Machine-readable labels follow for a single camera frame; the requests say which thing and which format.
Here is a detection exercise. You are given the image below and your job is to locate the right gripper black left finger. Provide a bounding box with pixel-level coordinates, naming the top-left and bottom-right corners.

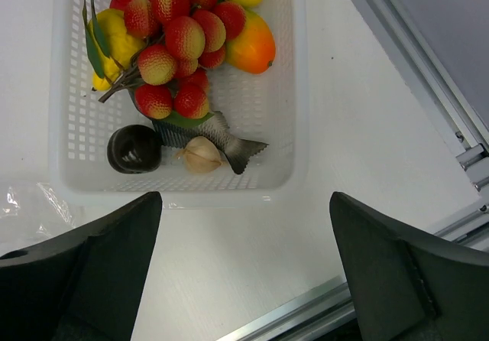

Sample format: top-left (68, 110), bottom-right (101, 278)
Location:
top-left (1, 192), bottom-right (162, 340)

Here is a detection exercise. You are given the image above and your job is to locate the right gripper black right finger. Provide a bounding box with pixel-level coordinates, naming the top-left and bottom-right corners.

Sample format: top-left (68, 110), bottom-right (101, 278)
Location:
top-left (329, 192), bottom-right (488, 340)

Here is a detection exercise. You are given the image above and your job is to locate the clear zip bag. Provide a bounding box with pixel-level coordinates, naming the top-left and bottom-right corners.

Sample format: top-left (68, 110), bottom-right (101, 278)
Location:
top-left (0, 179), bottom-right (86, 255)

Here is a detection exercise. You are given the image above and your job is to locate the yellow bell pepper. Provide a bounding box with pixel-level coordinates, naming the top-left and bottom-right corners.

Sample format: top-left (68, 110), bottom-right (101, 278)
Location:
top-left (92, 8), bottom-right (146, 91)

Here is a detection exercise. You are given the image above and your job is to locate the dark purple mangosteen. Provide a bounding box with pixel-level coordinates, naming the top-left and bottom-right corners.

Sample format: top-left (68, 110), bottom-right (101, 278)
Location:
top-left (107, 125), bottom-right (162, 174)

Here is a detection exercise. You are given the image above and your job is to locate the white garlic bulb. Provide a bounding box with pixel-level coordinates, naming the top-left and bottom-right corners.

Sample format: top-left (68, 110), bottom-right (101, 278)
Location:
top-left (176, 136), bottom-right (223, 174)

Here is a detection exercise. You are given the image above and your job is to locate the grey toy fish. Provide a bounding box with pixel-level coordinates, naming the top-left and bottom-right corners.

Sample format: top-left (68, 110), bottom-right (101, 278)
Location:
top-left (151, 111), bottom-right (268, 174)

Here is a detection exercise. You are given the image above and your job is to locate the red-green lychee bunch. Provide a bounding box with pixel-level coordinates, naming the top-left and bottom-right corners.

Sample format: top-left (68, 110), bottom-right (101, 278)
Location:
top-left (86, 0), bottom-right (246, 128)

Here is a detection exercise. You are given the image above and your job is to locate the orange-yellow mango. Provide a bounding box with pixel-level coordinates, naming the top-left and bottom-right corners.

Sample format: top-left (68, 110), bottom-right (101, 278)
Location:
top-left (225, 10), bottom-right (276, 74)

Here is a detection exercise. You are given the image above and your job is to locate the aluminium frame rail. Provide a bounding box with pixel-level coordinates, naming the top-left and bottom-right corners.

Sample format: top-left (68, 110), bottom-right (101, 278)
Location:
top-left (215, 0), bottom-right (489, 341)

